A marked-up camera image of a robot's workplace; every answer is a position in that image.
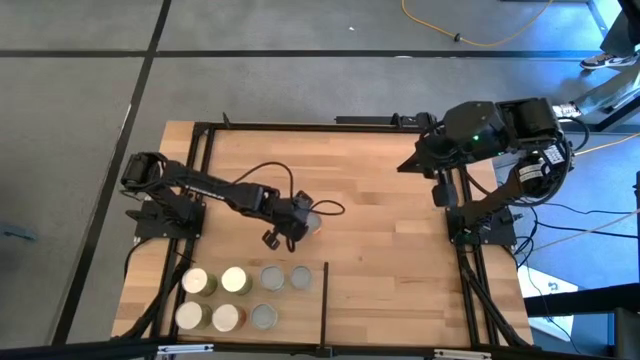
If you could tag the black beam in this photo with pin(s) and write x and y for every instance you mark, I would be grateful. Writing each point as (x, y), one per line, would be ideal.
(600, 297)

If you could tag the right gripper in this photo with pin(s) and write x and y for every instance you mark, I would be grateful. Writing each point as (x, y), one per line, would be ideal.
(435, 155)

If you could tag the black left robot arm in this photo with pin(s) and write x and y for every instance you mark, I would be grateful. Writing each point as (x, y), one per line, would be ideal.
(210, 187)

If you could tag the person's shoe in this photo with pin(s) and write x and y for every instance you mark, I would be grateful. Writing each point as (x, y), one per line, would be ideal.
(607, 61)
(567, 110)

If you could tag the red pineapple tin can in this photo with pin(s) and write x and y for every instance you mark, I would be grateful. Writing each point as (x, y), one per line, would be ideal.
(226, 317)

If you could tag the white can blue print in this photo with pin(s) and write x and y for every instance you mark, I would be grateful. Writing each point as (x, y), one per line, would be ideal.
(272, 278)

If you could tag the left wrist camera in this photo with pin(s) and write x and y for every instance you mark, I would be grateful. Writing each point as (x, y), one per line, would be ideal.
(303, 199)

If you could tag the tin can orange label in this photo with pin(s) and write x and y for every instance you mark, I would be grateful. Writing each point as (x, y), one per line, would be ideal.
(316, 224)

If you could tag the olive green pea can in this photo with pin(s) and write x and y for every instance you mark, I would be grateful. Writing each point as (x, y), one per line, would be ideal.
(190, 315)

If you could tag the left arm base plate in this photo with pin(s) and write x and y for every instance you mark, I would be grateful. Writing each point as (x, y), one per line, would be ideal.
(150, 227)

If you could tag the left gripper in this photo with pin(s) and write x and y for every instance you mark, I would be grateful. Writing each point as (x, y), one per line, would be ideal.
(287, 220)

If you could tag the black aluminium table frame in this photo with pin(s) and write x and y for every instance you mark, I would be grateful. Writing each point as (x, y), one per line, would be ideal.
(300, 127)

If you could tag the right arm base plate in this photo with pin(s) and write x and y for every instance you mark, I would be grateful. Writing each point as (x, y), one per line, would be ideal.
(500, 232)

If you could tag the white printed sheet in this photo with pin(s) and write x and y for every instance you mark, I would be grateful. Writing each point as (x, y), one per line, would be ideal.
(545, 295)

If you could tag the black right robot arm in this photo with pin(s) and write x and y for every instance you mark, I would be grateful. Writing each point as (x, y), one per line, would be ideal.
(500, 130)

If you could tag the tin can grey lid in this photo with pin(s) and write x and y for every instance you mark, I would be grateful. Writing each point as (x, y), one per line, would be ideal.
(263, 316)

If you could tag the pink green blue can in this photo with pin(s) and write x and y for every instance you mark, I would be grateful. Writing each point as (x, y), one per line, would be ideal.
(301, 277)

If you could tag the light green tin can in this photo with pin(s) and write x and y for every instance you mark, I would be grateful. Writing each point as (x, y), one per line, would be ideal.
(234, 279)

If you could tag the silver bracket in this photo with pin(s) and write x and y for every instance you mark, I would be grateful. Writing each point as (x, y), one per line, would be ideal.
(460, 354)
(185, 349)

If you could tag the pale green tin can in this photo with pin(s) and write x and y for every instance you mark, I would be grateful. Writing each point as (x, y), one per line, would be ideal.
(195, 280)

